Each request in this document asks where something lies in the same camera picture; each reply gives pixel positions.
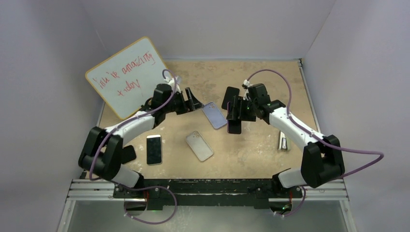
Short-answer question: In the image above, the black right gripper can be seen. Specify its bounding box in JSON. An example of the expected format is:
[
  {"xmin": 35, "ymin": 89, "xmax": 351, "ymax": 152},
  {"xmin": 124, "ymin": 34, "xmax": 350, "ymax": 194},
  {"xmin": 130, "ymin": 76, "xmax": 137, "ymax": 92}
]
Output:
[{"xmin": 227, "ymin": 96, "xmax": 258, "ymax": 122}]

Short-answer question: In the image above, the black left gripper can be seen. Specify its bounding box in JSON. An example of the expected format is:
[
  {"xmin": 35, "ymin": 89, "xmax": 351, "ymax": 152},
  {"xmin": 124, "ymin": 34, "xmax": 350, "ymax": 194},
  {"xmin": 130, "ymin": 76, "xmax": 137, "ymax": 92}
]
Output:
[{"xmin": 164, "ymin": 88, "xmax": 203, "ymax": 116}]

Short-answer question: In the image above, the lilac phone case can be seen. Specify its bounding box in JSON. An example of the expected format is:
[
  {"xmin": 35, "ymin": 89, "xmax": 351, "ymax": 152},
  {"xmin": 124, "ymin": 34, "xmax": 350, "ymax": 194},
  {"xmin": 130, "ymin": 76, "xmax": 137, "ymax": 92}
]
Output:
[{"xmin": 202, "ymin": 102, "xmax": 227, "ymax": 130}]

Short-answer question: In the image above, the black phone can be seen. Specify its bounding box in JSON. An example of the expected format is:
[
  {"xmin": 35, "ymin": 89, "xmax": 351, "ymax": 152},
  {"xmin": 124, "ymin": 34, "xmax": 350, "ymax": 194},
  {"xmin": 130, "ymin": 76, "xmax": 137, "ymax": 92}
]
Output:
[{"xmin": 221, "ymin": 87, "xmax": 240, "ymax": 110}]

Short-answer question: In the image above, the beige phone case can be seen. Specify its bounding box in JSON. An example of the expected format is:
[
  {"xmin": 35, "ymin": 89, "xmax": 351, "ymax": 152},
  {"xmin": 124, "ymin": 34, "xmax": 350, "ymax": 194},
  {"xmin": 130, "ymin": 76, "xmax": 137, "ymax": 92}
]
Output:
[{"xmin": 185, "ymin": 131, "xmax": 214, "ymax": 162}]

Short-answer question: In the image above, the purple-edged phone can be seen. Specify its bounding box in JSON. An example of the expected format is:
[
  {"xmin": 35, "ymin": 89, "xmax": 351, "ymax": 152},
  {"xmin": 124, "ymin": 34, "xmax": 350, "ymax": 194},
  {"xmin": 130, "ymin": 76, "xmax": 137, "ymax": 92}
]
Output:
[{"xmin": 227, "ymin": 120, "xmax": 242, "ymax": 134}]

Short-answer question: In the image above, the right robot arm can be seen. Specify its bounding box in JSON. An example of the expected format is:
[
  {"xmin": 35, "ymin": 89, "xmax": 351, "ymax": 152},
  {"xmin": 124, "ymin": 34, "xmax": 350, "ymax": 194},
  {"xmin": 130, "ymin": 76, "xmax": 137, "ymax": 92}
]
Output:
[{"xmin": 226, "ymin": 84, "xmax": 345, "ymax": 197}]

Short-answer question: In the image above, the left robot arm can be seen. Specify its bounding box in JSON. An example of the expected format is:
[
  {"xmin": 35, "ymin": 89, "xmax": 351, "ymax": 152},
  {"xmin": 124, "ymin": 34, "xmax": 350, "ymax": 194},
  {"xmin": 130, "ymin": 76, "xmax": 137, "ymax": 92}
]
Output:
[{"xmin": 78, "ymin": 84, "xmax": 204, "ymax": 198}]

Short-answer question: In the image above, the silver-edged phone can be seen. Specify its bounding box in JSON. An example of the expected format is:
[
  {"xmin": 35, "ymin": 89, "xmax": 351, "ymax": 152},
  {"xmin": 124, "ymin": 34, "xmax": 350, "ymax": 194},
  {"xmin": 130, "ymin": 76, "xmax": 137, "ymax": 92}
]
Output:
[{"xmin": 146, "ymin": 135, "xmax": 162, "ymax": 165}]

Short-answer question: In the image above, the black phone case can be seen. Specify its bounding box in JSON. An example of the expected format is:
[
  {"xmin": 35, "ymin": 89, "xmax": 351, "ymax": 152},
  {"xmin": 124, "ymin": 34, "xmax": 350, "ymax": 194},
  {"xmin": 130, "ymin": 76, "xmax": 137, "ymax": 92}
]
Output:
[{"xmin": 121, "ymin": 145, "xmax": 136, "ymax": 164}]

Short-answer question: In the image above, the silver stapler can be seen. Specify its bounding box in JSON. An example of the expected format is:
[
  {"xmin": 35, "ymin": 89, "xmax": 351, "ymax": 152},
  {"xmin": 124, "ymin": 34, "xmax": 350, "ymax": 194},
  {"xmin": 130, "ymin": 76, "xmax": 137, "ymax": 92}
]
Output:
[{"xmin": 278, "ymin": 131, "xmax": 288, "ymax": 151}]

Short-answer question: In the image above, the yellow-framed whiteboard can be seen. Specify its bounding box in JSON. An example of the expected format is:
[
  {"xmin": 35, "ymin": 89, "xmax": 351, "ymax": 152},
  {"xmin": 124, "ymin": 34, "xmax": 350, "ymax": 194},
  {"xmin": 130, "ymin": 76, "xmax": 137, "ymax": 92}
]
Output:
[{"xmin": 85, "ymin": 37, "xmax": 166, "ymax": 119}]

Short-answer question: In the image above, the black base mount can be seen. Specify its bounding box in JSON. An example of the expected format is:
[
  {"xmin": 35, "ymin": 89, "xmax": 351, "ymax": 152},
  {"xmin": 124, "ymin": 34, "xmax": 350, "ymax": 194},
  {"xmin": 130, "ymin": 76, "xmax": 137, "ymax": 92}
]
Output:
[{"xmin": 113, "ymin": 178, "xmax": 303, "ymax": 211}]

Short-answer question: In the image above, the aluminium rail frame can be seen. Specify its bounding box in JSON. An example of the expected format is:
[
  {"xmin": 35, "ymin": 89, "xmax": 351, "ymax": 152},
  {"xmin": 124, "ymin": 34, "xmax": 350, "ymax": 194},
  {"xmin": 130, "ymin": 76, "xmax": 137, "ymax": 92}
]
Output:
[{"xmin": 58, "ymin": 179, "xmax": 357, "ymax": 232}]

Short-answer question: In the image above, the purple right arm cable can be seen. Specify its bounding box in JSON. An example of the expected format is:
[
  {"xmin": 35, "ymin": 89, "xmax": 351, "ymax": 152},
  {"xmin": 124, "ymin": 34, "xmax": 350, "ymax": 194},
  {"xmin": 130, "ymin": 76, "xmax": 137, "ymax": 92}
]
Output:
[{"xmin": 243, "ymin": 69, "xmax": 384, "ymax": 218}]

